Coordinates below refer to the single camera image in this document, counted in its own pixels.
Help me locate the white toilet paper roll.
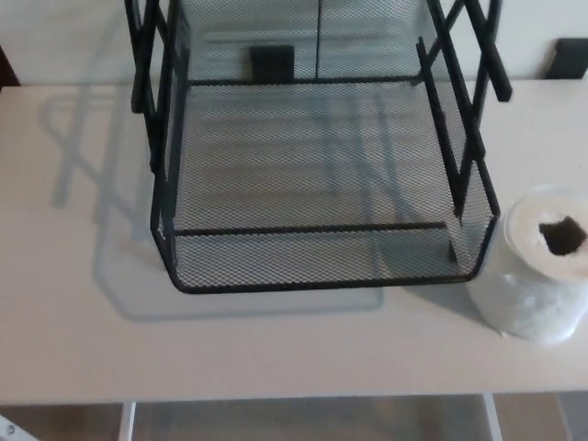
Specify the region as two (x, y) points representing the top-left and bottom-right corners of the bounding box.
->
(466, 183), (588, 345)

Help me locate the black mesh file tray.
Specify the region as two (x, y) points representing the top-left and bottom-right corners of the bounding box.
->
(123, 0), (514, 296)

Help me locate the dark brown furniture edge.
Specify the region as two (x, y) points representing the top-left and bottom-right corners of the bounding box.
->
(0, 43), (22, 88)

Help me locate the black rectangular wall block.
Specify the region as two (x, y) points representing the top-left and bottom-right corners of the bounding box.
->
(548, 39), (588, 81)
(247, 44), (296, 85)

